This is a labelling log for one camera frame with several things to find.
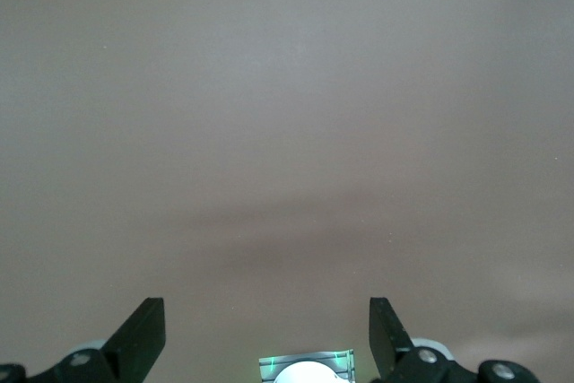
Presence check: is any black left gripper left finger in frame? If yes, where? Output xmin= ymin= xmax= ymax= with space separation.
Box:
xmin=102 ymin=296 xmax=166 ymax=379

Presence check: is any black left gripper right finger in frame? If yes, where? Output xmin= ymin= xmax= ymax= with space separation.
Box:
xmin=369 ymin=296 xmax=414 ymax=379

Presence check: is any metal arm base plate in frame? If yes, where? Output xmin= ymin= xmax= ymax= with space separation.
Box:
xmin=258 ymin=348 xmax=355 ymax=383

